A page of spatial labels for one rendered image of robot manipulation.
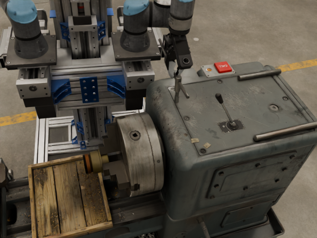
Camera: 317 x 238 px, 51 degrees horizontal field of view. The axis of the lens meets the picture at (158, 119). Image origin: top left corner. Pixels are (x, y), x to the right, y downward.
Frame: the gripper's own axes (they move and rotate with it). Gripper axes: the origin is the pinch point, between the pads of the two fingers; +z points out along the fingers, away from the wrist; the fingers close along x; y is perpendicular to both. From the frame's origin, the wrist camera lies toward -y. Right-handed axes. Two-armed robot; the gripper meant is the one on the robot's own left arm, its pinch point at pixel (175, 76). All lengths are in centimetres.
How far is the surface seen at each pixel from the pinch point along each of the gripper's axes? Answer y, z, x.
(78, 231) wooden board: -30, 44, 44
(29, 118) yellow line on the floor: 122, 135, 74
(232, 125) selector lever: -21.3, 8.2, -15.6
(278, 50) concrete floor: 163, 135, -196
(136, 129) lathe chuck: -12.7, 10.8, 18.0
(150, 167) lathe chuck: -25.3, 18.0, 16.0
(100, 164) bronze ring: -15.5, 24.0, 32.2
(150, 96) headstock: 4.6, 13.2, 7.6
